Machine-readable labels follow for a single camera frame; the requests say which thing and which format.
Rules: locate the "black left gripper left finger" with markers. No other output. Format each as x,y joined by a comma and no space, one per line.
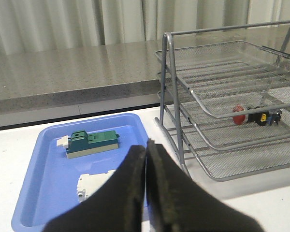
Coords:
117,206

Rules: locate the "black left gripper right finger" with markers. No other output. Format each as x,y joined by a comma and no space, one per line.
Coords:
177,204

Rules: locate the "silver mesh tray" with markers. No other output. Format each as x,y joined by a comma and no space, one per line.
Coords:
217,77
199,130
232,164

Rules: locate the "red emergency stop button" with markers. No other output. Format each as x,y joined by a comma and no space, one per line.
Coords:
261,118

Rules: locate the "white circuit breaker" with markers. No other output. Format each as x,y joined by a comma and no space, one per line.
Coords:
90,183

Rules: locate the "blue plastic tray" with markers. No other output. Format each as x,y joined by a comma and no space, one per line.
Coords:
50,185

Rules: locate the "grey stone counter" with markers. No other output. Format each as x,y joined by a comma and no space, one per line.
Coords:
69,82

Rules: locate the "green and beige switch block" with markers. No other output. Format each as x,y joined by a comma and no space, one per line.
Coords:
81,143

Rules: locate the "silver wire rack frame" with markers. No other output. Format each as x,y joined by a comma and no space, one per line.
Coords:
166,54

